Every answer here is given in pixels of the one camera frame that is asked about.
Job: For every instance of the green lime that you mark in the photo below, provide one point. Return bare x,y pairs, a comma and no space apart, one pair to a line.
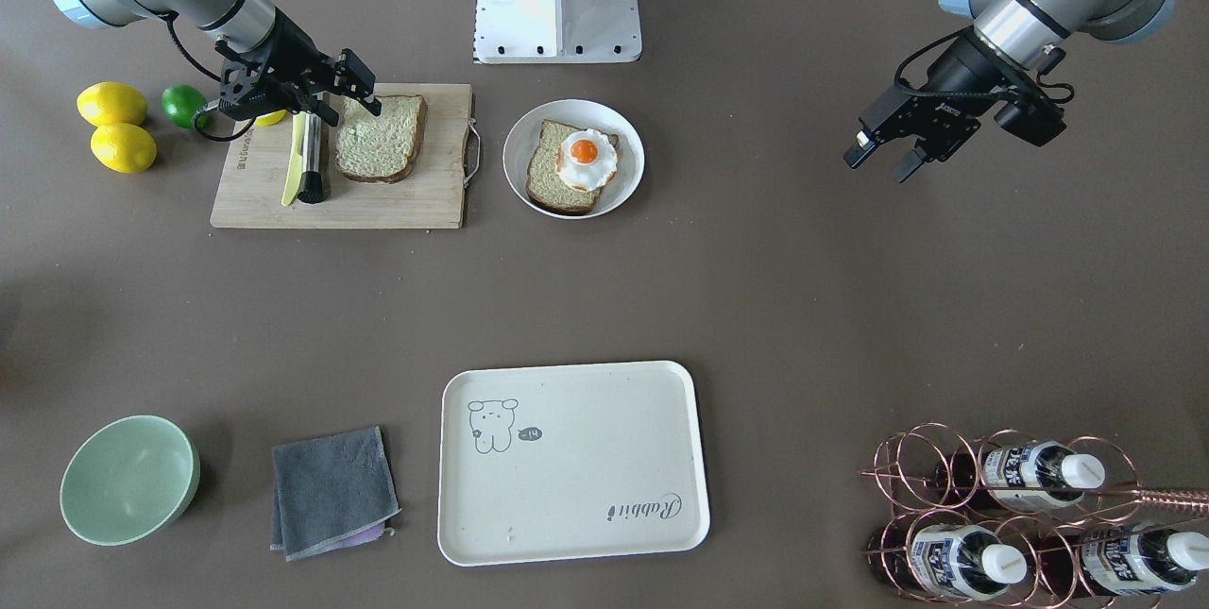
181,103

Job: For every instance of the yellow plastic knife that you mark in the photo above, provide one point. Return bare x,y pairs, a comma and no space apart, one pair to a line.
294,164

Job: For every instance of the tea bottle three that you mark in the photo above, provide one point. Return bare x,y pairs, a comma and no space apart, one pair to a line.
1128,561

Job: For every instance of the whole lemon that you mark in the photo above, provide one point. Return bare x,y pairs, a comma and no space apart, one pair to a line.
112,102
124,148

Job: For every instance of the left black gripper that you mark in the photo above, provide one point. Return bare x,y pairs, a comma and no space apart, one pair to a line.
956,73

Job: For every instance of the whole lemon upper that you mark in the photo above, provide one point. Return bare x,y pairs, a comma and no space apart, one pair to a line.
112,102

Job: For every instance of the cream rabbit tray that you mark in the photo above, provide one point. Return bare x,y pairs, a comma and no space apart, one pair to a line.
578,461

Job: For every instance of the bread slice under egg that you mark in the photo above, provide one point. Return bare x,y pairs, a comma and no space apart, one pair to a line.
544,188

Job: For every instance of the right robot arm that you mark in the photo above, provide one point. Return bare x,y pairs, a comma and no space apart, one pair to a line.
243,23

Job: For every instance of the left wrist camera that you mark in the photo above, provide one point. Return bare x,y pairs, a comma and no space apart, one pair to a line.
1033,110

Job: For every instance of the bread slice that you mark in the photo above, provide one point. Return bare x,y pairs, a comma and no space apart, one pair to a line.
544,188
380,148

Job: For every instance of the tea bottle one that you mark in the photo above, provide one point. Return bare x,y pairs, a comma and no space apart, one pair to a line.
1033,477

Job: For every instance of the bamboo cutting board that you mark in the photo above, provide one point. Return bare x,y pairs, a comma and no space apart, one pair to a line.
254,175

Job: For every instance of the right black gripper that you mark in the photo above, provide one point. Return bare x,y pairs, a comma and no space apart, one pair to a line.
290,46

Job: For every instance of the steel muddler black tip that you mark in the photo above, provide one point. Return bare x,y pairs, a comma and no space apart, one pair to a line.
308,130

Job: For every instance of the tea bottle two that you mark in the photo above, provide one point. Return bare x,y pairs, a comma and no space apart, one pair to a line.
944,562

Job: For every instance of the grey folded cloth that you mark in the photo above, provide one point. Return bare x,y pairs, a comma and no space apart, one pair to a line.
330,493

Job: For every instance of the copper wire bottle rack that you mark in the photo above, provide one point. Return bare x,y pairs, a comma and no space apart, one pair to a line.
903,462

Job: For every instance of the whole lemon lower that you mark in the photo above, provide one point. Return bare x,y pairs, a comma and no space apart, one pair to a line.
124,148

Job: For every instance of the green bowl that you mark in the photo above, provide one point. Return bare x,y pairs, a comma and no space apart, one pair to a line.
129,480

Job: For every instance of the fried egg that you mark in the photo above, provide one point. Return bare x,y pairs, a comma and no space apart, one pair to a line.
587,160

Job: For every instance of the white round plate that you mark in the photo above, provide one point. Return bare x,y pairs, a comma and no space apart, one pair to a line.
523,139

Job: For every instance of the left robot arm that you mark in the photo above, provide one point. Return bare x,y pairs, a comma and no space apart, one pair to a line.
1020,29

